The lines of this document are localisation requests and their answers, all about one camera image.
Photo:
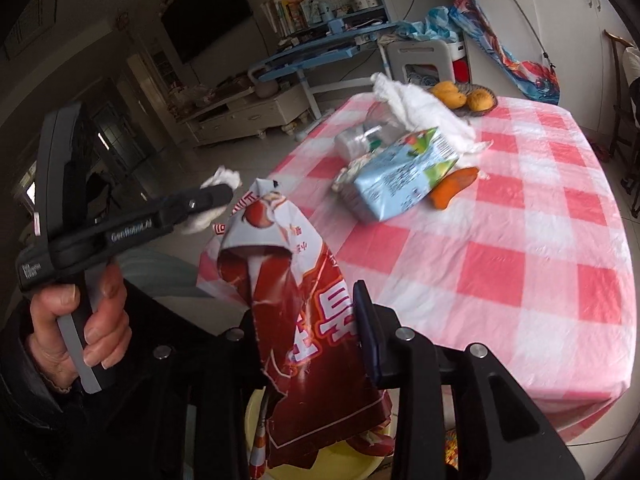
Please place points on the light blue crumpled cloth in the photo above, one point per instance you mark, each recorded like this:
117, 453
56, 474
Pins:
436, 25

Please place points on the row of books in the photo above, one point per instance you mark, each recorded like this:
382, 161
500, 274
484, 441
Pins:
285, 17

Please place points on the orange fruit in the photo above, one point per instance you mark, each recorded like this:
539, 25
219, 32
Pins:
448, 93
480, 100

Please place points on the dark wicker fruit basket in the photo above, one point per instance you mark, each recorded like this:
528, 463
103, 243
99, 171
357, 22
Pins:
466, 88

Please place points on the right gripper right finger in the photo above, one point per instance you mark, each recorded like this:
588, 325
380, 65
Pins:
461, 414

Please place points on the black wall television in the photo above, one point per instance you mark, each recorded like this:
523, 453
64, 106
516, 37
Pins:
193, 26

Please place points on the colourful hanging fabric bag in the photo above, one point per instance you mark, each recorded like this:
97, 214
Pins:
537, 81

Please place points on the red white checkered tablecloth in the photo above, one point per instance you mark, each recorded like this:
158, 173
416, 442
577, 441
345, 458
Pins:
532, 259

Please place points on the white plastic stool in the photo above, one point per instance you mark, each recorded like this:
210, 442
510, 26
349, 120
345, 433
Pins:
433, 55

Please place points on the left orange fruit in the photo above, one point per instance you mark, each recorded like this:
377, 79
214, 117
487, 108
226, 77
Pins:
448, 93

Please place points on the dark wooden chair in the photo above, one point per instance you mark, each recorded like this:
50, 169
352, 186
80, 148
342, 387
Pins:
625, 138

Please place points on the white wall cabinet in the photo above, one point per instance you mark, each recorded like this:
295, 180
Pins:
571, 31

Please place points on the white cloth on table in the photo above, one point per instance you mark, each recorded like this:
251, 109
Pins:
417, 110

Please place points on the person's left hand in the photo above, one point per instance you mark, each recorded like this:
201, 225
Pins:
80, 329

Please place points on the blue children's study desk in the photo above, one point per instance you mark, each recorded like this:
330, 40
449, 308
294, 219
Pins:
326, 51

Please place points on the white tv cabinet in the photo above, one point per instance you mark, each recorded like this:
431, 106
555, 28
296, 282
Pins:
246, 115

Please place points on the red snack bag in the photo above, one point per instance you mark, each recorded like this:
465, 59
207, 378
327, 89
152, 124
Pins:
270, 259

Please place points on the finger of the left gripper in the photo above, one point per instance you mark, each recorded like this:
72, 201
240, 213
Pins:
160, 217

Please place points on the white tissue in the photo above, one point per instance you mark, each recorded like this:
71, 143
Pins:
211, 200

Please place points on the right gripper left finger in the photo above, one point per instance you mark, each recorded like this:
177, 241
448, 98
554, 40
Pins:
200, 385

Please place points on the right orange fruit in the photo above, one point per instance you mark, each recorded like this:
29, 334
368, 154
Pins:
480, 100

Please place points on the clear plastic bottle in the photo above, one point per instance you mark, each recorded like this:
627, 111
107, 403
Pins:
365, 138

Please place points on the yellow plastic trash basin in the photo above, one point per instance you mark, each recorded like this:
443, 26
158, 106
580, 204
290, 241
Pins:
338, 461

